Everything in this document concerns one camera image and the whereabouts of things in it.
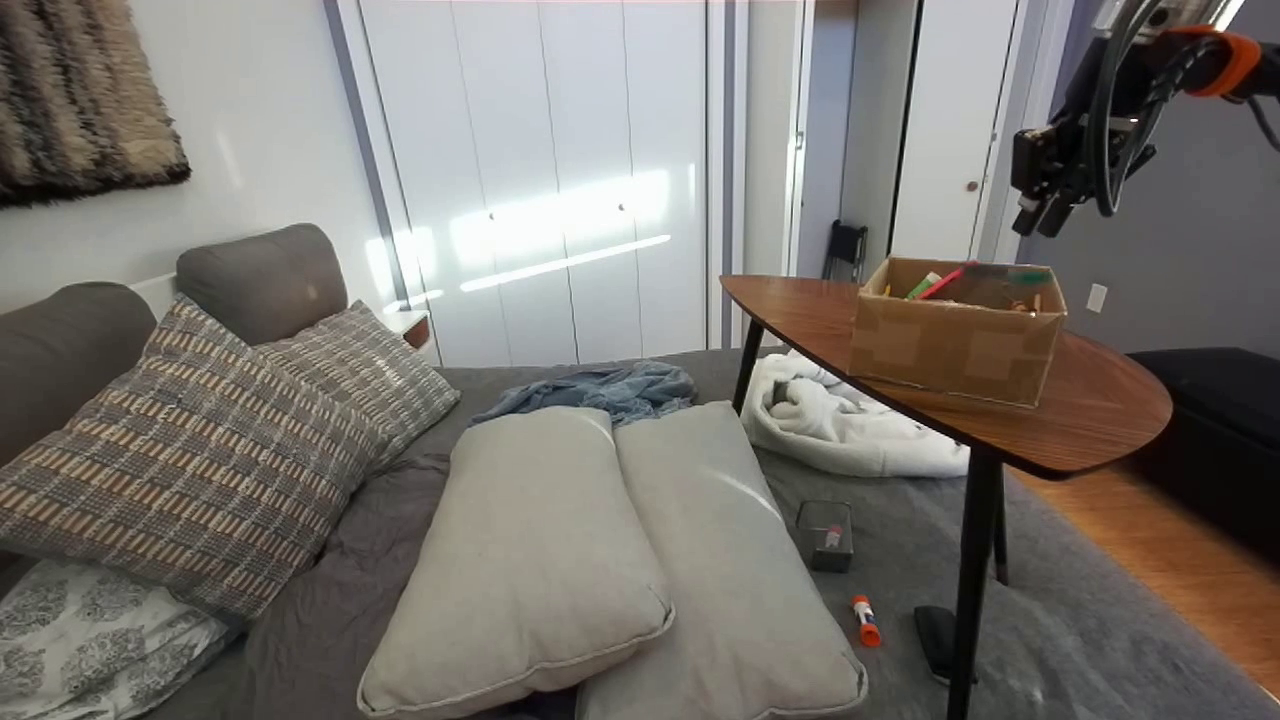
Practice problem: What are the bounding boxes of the small black box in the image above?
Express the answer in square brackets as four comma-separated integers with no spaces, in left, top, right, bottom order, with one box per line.
[796,499,852,571]

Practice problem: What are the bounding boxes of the cardboard box of pens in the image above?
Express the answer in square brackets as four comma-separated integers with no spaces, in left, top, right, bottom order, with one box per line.
[846,255,1067,407]

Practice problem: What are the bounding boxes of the shaggy wall rug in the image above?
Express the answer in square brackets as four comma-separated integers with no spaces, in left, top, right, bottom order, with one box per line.
[0,0,191,209]

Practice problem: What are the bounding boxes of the small plaid cushion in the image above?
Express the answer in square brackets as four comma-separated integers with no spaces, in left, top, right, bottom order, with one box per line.
[258,305,459,460]

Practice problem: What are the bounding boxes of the black ottoman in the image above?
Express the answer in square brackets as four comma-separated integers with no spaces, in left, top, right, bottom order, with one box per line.
[1136,347,1280,564]

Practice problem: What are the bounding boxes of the floral grey pillow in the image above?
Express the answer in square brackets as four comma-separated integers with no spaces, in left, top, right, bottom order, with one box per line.
[0,560,230,720]

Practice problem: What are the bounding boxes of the white blanket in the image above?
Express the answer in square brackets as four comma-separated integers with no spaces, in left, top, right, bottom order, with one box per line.
[740,354,968,478]

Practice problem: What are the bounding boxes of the white wardrobe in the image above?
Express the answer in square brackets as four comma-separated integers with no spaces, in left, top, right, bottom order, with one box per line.
[333,0,717,367]

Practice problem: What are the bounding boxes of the blue cloth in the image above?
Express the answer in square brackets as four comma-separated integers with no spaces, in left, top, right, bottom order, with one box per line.
[481,362,700,425]

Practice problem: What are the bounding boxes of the large plaid cushion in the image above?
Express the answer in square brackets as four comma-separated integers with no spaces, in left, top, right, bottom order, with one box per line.
[0,299,383,621]

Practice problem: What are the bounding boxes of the white nightstand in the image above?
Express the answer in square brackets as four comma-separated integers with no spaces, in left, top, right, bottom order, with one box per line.
[380,299,439,362]

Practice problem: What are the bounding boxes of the beige pillow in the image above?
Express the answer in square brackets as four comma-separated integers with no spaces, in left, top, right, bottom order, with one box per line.
[354,407,676,720]
[574,399,866,720]

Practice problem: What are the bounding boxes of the right beige pillow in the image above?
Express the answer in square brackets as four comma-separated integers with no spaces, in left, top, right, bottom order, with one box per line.
[574,399,866,720]

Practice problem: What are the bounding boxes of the wooden side table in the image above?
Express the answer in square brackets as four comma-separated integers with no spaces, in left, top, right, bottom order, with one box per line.
[718,278,1173,720]

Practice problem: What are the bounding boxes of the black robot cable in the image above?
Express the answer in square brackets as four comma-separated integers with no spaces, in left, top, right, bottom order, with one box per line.
[1090,0,1280,166]

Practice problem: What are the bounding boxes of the orange glue stick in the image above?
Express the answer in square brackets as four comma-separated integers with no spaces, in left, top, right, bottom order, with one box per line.
[852,597,884,649]

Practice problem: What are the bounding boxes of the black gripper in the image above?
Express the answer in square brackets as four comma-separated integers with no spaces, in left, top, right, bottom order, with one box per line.
[1012,34,1182,237]

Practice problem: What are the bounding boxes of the left beige pillow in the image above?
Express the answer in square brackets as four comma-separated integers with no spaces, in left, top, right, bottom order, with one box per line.
[354,407,676,720]

